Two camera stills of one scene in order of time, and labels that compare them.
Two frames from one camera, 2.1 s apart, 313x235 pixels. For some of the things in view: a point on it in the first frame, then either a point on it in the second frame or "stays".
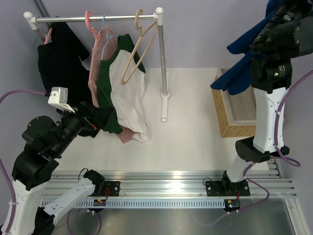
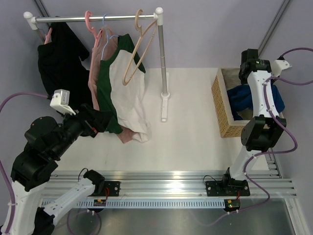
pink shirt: (106, 42) stays
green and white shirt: (120, 85) stays
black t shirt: (62, 60) stays
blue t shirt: (238, 77) → (240, 98)
